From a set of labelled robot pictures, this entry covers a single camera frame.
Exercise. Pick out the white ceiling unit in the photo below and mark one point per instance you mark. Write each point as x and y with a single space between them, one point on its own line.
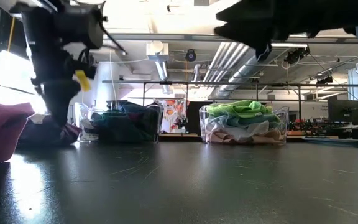
157 51

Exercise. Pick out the dark teal towel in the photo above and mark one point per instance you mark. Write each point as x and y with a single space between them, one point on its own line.
126 130
107 116

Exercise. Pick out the cluttered workbench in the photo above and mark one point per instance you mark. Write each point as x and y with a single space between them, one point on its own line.
322 127

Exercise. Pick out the black panel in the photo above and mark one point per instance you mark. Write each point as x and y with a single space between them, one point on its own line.
194 118

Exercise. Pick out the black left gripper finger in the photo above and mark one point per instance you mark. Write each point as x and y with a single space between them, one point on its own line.
59 102

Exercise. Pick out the beige towel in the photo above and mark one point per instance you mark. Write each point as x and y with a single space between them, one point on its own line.
272 137

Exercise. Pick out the black ceiling spotlight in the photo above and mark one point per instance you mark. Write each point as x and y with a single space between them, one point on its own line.
324 80
295 55

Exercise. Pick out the black round ceiling lamp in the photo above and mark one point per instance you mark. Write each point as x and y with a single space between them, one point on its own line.
190 55

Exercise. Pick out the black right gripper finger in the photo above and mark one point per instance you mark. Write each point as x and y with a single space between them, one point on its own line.
263 51
247 21

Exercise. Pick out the lime green towel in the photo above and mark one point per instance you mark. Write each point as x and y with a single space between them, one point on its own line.
238 109

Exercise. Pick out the black pipe railing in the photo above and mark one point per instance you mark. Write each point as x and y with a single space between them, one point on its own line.
228 83

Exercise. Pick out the silver ceiling duct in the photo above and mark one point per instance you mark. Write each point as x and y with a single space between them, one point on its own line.
247 70

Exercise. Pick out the clear plastic bin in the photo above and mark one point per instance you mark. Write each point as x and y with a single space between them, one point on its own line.
84 124
283 124

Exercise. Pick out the purple towel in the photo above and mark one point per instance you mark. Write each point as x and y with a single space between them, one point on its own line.
45 135

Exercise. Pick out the grey overhead rig beam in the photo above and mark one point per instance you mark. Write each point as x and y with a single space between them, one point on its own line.
166 37

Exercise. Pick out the white towel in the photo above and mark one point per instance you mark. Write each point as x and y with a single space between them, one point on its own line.
244 132

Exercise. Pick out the large bright window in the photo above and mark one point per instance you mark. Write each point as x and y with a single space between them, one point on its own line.
14 74

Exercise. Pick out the floral poster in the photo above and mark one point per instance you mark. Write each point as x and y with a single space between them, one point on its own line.
172 115

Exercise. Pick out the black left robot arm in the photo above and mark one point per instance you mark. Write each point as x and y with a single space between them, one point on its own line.
39 31

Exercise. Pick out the yellow tape tag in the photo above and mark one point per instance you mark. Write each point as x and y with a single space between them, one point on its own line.
83 81

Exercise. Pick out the light blue towel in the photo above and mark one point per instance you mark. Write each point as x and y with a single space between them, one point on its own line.
259 119

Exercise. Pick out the dark computer monitor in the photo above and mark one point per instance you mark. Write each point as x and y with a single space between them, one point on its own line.
343 110

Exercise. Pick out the black aluminium table frame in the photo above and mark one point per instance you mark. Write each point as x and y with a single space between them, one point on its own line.
337 141

